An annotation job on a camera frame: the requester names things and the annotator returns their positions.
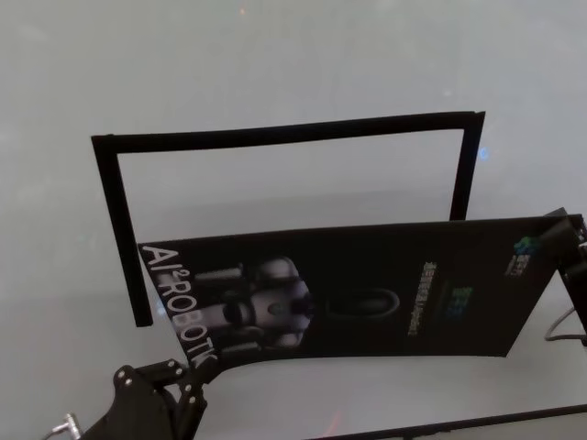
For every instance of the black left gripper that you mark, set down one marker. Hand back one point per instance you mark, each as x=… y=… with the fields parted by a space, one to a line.
x=137 y=412

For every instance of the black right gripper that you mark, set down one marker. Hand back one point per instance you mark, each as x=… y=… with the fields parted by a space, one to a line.
x=579 y=284

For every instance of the black robot print poster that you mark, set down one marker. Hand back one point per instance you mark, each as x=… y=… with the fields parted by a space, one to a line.
x=367 y=298

